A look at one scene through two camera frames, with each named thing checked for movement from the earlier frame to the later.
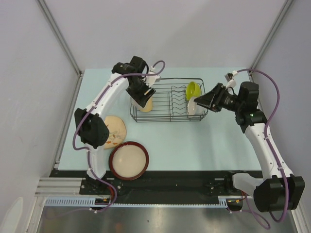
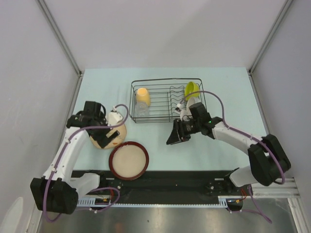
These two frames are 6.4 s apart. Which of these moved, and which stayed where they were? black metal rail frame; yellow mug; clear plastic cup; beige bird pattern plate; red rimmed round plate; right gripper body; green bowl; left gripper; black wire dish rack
Moved: right gripper body; yellow mug; clear plastic cup; left gripper
Stayed: black metal rail frame; red rimmed round plate; green bowl; black wire dish rack; beige bird pattern plate
